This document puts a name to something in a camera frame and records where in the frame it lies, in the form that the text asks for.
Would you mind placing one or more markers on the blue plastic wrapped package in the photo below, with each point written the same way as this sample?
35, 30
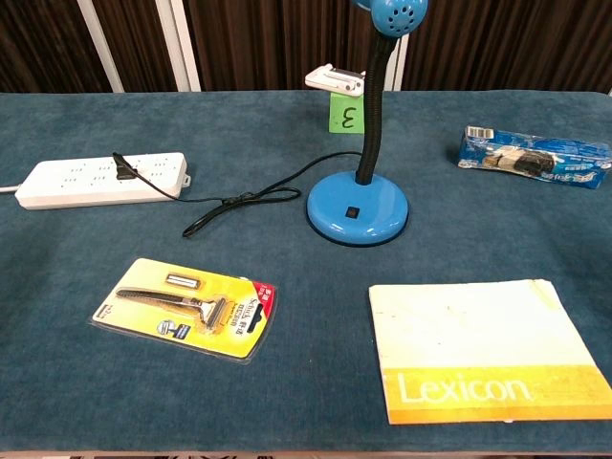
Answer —
531, 155

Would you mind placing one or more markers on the white power strip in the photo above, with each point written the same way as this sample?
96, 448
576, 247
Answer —
100, 179

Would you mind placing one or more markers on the white phone holder clip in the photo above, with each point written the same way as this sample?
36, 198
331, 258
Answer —
334, 79

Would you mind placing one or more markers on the razor in yellow blister pack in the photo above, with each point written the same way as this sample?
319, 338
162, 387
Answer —
186, 308

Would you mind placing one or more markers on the white and yellow Lexicon booklet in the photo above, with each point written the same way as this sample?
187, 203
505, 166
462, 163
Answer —
478, 344

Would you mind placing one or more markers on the green number card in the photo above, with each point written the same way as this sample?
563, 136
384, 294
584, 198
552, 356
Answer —
346, 115

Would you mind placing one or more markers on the blue gooseneck desk lamp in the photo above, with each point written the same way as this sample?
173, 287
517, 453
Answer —
356, 228

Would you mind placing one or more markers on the blue velvet table cloth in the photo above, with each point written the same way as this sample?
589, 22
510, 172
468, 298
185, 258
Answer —
306, 287

